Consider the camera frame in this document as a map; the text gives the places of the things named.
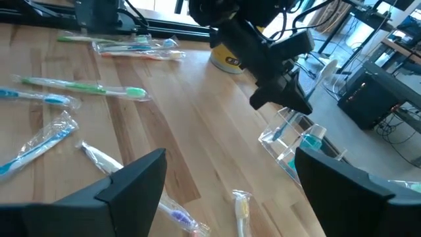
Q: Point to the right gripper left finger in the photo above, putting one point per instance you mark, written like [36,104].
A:
[98,210]

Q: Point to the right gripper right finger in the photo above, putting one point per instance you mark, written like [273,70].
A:
[355,204]

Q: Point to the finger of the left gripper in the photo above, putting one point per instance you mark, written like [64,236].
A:
[297,95]
[268,95]

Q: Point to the clear acrylic organizer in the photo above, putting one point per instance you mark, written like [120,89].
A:
[273,141]

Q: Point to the small teal mouthwash bottle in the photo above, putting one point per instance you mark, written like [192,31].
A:
[310,141]

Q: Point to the purple toothbrush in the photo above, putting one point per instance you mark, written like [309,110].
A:
[179,215]

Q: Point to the orange yellow toothbrush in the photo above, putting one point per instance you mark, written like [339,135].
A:
[242,210]

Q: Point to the green toothbrush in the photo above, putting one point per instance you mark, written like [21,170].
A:
[85,88]
[82,39]

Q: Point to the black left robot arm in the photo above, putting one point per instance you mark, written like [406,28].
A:
[227,10]

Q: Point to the yellow wipes canister white lid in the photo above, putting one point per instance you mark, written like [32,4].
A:
[225,61]

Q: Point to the black equipment box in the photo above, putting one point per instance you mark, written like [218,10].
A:
[368,98]

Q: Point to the wooden desk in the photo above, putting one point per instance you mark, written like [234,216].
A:
[401,49]

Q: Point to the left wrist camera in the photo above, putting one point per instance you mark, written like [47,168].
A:
[292,44]

